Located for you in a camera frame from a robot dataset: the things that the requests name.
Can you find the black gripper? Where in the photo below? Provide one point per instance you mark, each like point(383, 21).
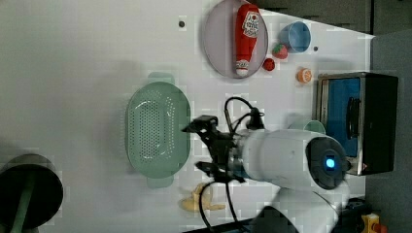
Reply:
point(219, 145)

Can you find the green plastic strainer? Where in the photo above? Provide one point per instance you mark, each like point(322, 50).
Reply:
point(155, 143)

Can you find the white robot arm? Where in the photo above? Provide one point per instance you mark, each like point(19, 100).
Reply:
point(308, 167)

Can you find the peeled banana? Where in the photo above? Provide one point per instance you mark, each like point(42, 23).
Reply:
point(202, 195)

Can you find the small red strawberry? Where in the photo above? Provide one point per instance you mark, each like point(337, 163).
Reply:
point(269, 64)

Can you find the grey round plate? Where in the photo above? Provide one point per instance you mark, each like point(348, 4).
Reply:
point(218, 37)

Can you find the large red strawberry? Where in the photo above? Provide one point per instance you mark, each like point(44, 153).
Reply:
point(280, 51)

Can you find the orange slice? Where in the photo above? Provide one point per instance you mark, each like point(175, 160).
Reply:
point(304, 75)

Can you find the red ketchup bottle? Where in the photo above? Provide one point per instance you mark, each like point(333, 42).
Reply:
point(246, 35)

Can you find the blue bowl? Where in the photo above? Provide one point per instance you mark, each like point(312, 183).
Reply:
point(296, 37)

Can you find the black toaster oven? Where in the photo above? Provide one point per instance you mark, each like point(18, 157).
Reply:
point(359, 111)

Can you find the yellow red clamp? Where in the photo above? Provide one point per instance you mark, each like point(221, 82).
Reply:
point(372, 224)

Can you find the green spatula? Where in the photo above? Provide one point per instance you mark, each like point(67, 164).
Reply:
point(23, 204)

